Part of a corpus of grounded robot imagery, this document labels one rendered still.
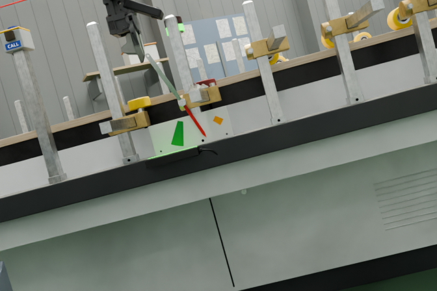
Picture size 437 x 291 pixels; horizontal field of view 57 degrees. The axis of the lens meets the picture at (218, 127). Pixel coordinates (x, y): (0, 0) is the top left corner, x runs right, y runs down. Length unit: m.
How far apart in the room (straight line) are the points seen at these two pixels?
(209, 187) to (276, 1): 6.21
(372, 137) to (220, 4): 5.62
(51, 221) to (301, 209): 0.89
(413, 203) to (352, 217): 0.23
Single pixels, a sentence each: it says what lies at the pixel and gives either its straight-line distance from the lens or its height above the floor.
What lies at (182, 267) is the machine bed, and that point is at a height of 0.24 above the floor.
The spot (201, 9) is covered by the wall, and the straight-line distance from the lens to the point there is 6.63.
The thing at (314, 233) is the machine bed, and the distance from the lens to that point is 1.61.
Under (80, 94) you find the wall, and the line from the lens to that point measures 5.81.
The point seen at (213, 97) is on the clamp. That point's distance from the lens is 1.28.
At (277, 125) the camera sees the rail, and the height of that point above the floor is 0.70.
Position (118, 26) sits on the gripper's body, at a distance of 1.27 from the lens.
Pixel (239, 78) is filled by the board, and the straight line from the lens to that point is 1.49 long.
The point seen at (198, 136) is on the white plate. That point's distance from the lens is 1.29.
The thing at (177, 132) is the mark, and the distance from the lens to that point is 1.30.
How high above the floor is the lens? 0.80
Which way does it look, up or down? 3 degrees down
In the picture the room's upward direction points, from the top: 15 degrees counter-clockwise
